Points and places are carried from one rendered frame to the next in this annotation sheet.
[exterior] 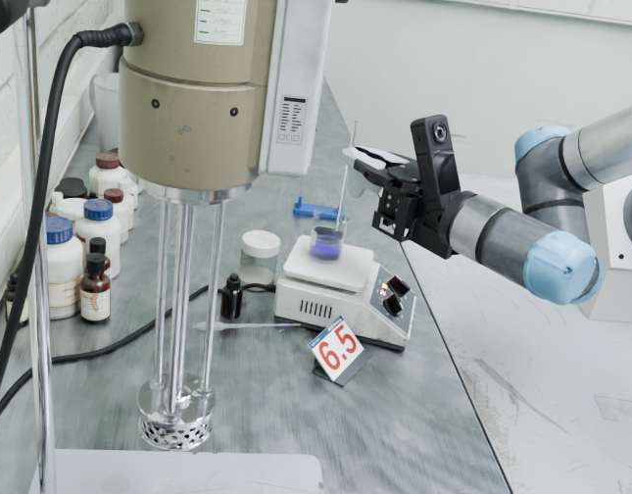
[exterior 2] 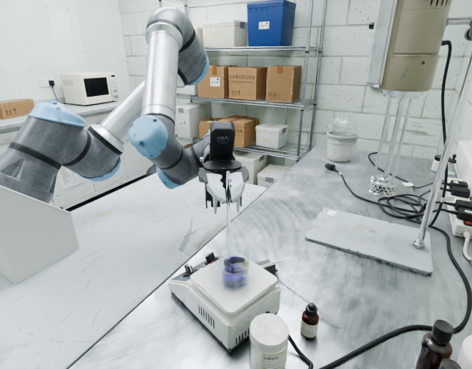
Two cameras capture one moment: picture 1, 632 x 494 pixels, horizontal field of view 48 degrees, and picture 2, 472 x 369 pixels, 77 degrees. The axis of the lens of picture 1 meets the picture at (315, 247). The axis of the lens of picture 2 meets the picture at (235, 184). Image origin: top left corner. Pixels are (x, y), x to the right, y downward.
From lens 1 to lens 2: 1.26 m
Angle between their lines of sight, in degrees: 115
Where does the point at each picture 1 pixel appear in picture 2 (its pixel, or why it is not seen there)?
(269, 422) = (316, 257)
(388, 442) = (268, 236)
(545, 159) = (171, 128)
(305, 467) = (312, 234)
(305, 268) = (260, 274)
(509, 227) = not seen: hidden behind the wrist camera
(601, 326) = (83, 243)
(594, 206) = (20, 209)
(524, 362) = (159, 242)
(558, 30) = not seen: outside the picture
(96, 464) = (404, 259)
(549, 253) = not seen: hidden behind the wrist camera
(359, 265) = (217, 266)
